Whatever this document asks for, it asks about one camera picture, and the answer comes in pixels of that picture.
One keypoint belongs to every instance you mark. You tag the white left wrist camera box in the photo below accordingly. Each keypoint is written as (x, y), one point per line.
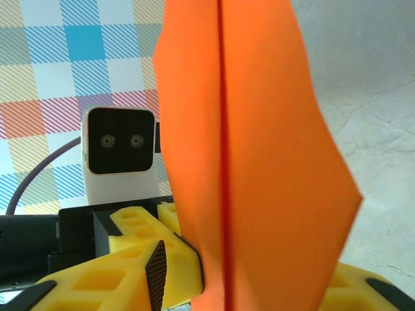
(116, 181)

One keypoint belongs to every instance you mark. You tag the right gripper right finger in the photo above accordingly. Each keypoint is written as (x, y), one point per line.
(363, 291)

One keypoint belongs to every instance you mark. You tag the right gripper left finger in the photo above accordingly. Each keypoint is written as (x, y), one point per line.
(97, 285)

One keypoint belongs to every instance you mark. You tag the orange paper sheet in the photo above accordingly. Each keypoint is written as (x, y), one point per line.
(269, 145)

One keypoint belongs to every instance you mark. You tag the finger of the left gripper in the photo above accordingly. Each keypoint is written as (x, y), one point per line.
(168, 215)
(139, 226)

